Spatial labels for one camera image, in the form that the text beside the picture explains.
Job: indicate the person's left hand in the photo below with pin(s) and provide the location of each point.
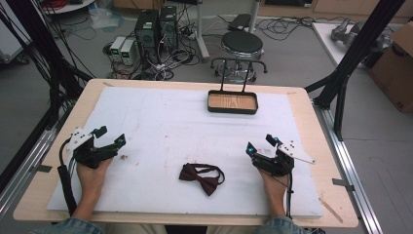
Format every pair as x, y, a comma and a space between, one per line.
92, 177

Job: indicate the grey tape piece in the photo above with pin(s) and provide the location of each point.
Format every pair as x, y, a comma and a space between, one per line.
44, 168
342, 184

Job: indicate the clear plastic bag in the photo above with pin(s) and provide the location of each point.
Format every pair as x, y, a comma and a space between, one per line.
105, 18

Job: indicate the black tray with wooden bottom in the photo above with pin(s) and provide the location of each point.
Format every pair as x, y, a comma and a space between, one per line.
232, 102

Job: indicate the black computer tower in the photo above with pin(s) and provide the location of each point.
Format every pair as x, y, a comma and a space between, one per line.
146, 32
168, 27

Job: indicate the white power supply unit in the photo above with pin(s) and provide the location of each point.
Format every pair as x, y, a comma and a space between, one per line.
128, 52
117, 47

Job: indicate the person's left denim sleeve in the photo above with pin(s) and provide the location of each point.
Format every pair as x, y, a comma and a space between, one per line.
69, 226

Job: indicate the electronic boxes on floor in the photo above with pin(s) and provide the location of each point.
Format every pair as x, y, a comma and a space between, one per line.
168, 63

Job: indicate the white round table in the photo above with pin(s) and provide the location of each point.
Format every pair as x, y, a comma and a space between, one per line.
69, 7

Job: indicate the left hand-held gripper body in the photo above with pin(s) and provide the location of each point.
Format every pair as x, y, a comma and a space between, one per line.
87, 152

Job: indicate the dark red bow tie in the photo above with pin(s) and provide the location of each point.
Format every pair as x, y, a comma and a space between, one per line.
190, 173

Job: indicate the person's right denim sleeve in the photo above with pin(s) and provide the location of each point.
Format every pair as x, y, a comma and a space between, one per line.
281, 226

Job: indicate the brown cardboard box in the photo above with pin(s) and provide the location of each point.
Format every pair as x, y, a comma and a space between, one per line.
394, 74

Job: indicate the wooden table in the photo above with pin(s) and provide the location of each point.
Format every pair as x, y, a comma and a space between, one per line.
308, 130

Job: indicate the person's denim sleeve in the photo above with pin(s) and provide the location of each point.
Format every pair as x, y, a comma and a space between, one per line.
69, 226
281, 226

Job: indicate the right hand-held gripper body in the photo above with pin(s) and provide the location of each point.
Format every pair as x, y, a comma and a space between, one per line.
279, 161

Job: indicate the black round stool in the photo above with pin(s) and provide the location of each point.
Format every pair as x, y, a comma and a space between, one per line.
242, 43

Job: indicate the flat black device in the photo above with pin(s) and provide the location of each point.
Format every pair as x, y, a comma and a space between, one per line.
239, 22

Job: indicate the white board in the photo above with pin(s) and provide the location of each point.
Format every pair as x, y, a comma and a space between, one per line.
324, 42

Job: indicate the white foam mat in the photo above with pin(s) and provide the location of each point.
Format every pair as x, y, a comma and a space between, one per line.
162, 130

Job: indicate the black metal frame stand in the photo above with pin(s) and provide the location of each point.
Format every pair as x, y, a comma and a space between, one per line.
357, 48
35, 39

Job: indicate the grey desk leg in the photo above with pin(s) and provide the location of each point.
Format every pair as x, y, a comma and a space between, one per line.
202, 35
254, 14

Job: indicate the person's right hand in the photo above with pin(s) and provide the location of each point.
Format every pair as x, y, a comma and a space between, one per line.
273, 187

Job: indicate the aluminium rail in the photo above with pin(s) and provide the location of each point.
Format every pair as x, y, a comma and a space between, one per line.
22, 162
350, 169

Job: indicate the thin wooden stick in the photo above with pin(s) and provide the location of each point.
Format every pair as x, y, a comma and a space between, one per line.
331, 210

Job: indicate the grey machine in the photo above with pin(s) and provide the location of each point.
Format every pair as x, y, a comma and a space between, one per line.
349, 32

